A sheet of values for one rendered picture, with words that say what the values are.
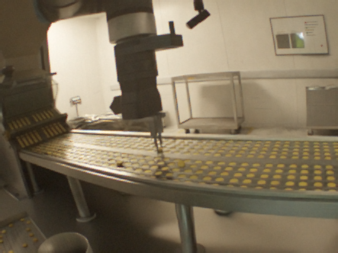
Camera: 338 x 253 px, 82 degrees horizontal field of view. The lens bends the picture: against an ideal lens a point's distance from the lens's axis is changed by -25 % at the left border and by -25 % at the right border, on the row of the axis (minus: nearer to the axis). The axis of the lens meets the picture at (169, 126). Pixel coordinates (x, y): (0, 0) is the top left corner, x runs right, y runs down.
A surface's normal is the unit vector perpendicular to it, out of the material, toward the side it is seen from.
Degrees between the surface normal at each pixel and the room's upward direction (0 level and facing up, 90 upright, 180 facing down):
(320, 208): 90
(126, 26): 90
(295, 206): 90
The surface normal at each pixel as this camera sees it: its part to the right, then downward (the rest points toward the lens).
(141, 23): 0.49, 0.15
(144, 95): 0.83, -0.04
